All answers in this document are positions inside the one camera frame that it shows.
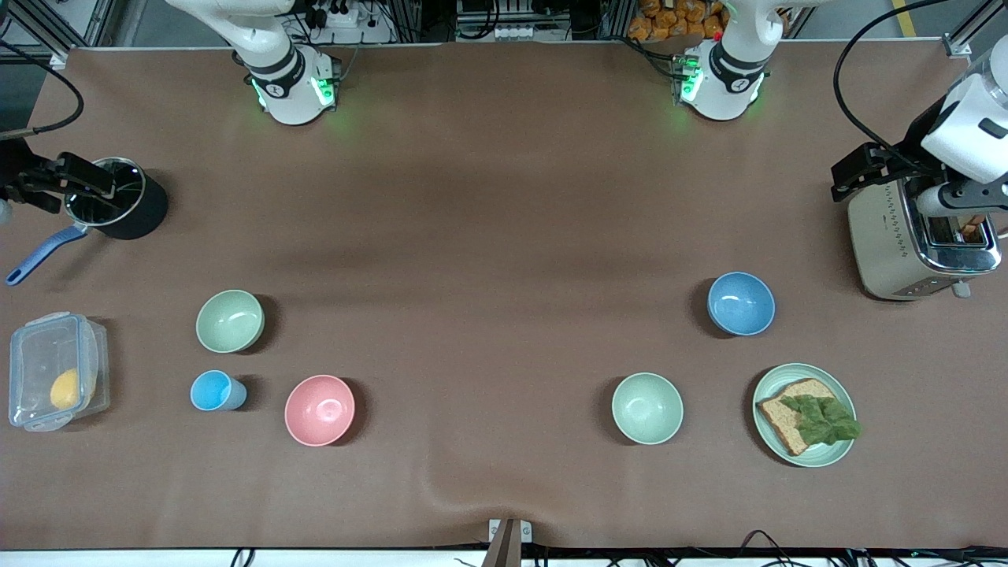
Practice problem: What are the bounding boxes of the blue bowl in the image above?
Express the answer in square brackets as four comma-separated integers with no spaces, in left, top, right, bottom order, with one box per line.
[706,272,776,338]

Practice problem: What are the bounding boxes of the pale green bowl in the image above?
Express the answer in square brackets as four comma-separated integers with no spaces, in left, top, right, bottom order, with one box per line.
[611,372,684,446]
[195,289,266,354]

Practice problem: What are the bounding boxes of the pink bowl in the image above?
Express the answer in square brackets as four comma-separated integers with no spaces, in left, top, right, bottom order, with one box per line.
[284,374,356,447]

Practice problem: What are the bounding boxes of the glass pot lid blue knob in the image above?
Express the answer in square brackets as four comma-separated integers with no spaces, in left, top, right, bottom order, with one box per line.
[65,157,147,227]

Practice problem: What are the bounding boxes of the beige chrome toaster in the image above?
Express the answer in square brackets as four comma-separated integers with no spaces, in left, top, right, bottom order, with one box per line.
[847,177,1002,302]

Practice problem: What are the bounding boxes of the clear plastic lidded container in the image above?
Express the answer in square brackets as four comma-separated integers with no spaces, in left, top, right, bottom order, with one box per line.
[8,312,111,433]

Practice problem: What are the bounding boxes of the yellow lemon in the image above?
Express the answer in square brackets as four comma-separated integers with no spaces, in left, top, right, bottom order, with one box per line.
[50,369,82,411]

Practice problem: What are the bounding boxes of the orange snack bags pile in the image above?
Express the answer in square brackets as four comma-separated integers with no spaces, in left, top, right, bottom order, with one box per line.
[628,0,725,42]

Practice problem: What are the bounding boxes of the light blue cup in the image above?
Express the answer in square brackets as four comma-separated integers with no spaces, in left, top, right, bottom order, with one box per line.
[190,369,248,412]

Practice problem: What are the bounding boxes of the green lettuce leaf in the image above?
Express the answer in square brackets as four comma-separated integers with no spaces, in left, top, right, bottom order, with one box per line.
[780,394,863,447]

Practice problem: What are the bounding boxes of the brown bread slice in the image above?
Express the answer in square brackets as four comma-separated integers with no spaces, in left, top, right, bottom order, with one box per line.
[756,378,837,458]

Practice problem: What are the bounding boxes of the pale green plate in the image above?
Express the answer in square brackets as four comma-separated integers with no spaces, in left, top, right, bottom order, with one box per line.
[751,363,858,469]

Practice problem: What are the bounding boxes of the white power strip black plugs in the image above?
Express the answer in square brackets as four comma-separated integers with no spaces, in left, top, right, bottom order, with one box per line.
[303,0,395,44]

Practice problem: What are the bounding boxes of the brown table cloth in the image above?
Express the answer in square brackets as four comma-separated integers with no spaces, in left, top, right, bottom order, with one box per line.
[0,41,1008,550]

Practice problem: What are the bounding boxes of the black pot blue handle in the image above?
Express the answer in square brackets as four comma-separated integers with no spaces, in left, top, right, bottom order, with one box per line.
[6,157,170,287]

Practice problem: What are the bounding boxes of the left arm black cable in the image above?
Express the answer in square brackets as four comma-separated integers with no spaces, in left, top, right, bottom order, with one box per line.
[833,0,950,174]

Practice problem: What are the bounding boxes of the aluminium frame profile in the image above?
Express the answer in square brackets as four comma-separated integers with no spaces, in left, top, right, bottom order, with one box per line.
[941,0,1008,57]
[0,0,119,70]

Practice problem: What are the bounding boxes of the metal table edge bracket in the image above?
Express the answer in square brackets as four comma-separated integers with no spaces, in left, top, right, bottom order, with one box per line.
[487,518,533,544]

